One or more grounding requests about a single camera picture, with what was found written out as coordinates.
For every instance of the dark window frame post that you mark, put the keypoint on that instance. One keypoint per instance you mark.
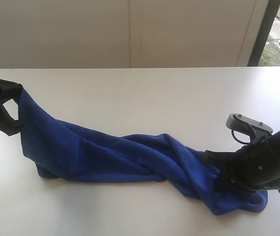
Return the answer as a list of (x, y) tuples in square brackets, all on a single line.
[(264, 30)]

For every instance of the blue microfiber towel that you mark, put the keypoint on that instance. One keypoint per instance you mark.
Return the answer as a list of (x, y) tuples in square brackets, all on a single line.
[(64, 150)]

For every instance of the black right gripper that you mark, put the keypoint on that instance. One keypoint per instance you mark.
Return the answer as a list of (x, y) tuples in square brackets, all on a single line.
[(254, 167)]

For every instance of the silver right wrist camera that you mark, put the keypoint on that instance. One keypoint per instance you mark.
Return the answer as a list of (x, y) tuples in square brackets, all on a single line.
[(256, 130)]

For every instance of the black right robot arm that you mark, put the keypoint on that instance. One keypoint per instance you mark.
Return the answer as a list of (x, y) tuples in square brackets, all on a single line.
[(256, 165)]

